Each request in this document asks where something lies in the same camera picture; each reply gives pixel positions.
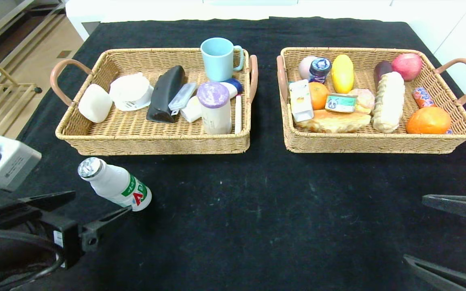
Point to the brass floor socket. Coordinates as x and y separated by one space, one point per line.
64 54

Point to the gold metal wheeled rack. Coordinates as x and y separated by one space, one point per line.
14 87

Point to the white plastic cup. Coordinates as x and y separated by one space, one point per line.
130 91

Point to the dark purple toy plum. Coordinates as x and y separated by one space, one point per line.
382 68

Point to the light blue mug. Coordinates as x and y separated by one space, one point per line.
219 60

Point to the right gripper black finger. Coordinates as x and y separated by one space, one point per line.
463 206
451 279

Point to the long cream toy bread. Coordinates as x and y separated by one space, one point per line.
388 101

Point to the white canister purple lid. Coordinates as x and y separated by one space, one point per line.
215 113

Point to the pale pink toy egg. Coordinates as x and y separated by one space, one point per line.
305 66

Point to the small toy orange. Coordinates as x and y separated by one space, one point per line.
320 97

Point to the white shampoo bottle blue cap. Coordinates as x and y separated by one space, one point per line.
192 112

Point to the black glasses pouch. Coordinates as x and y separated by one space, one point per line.
165 97

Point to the teal pull-tab tin can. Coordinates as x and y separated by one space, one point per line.
340 103

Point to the white soap bar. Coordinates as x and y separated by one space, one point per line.
95 104

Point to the orange candy tube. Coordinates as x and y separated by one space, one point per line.
422 98

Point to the pink and yellow toy bun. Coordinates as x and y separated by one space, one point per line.
364 101

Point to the jar with dark blue lid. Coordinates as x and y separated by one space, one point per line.
320 68

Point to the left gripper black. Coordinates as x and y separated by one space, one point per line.
64 241

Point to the red toy apple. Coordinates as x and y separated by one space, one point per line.
407 66

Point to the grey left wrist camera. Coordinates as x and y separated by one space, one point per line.
14 163

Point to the large toy orange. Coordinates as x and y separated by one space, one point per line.
428 121

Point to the yellow juice carton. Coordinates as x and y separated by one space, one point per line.
301 101

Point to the clear plastic toothbrush case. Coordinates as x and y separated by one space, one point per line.
182 97

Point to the yellow toy mango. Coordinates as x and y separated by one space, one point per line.
342 74

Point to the toy croissant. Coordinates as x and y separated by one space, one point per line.
334 122

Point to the white flat stick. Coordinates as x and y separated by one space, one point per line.
238 115

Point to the white milk drink bottle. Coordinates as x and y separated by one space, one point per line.
115 186

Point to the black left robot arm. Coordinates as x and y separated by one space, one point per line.
6 258

